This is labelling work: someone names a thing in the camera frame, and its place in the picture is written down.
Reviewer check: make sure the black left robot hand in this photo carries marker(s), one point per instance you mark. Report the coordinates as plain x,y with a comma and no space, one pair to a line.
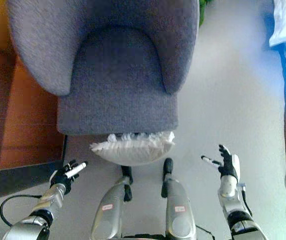
66,173

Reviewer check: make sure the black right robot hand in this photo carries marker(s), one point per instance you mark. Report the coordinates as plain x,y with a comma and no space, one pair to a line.
228,165

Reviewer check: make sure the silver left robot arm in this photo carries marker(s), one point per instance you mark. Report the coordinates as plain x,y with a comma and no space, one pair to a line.
40,212

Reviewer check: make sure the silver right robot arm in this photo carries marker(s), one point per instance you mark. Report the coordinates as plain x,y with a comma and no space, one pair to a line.
235,207

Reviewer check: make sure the white ruffled pillow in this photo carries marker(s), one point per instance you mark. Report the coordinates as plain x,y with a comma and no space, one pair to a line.
133,150

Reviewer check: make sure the grey fabric sofa armchair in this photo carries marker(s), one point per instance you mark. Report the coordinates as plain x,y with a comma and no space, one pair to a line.
123,75

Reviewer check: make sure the silver left robot leg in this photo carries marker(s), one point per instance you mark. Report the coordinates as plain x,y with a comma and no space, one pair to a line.
113,202

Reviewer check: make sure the silver robot leg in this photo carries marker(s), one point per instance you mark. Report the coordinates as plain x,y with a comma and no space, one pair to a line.
113,202
176,202

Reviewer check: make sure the silver right robot leg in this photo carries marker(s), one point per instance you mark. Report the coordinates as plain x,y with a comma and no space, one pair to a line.
176,202

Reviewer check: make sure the brown wooden cabinet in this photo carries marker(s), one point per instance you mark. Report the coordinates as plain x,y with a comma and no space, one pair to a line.
15,105

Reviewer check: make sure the green plant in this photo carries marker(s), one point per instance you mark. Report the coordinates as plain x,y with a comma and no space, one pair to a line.
203,10

